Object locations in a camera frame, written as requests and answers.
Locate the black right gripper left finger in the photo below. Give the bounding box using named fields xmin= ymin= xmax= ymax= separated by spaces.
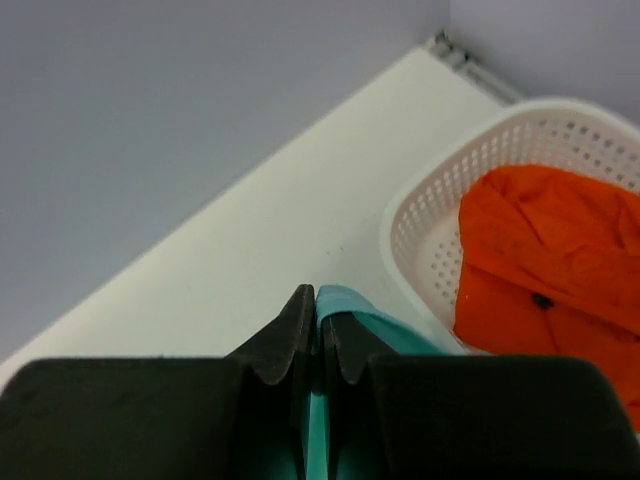
xmin=1 ymin=285 xmax=315 ymax=479

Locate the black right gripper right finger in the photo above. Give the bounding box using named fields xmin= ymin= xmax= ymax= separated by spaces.
xmin=322 ymin=312 xmax=640 ymax=480

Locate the aluminium rail frame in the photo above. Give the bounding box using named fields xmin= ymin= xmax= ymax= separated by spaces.
xmin=425 ymin=30 xmax=525 ymax=105

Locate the white perforated plastic basket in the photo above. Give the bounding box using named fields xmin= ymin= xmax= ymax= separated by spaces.
xmin=381 ymin=99 xmax=639 ymax=369

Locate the teal t-shirt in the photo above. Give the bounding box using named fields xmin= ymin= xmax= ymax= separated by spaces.
xmin=306 ymin=285 xmax=469 ymax=479

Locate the orange crumpled t-shirt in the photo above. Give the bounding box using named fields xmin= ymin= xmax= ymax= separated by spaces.
xmin=452 ymin=166 xmax=640 ymax=361

